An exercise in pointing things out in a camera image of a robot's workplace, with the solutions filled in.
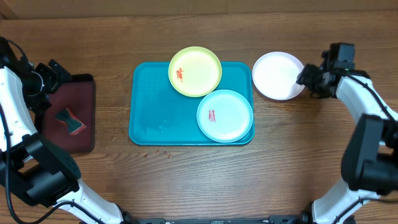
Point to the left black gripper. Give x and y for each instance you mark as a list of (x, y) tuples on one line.
[(34, 100)]

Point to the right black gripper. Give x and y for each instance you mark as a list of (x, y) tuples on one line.
[(301, 79)]

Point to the white plate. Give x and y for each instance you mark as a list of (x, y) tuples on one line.
[(275, 75)]

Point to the green and red sponge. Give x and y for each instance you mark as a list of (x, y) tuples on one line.
[(74, 125)]

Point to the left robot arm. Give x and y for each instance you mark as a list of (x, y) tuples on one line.
[(32, 168)]

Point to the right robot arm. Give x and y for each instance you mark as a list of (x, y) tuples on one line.
[(369, 163)]

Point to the black tray with maroon inside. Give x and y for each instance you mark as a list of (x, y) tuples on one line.
[(79, 95)]

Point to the teal plastic tray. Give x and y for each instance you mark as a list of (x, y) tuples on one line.
[(159, 115)]

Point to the light blue plate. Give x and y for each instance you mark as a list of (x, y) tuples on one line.
[(225, 116)]

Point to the yellow-green plate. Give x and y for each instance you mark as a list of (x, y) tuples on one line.
[(195, 71)]

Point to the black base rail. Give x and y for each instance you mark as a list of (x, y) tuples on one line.
[(273, 219)]

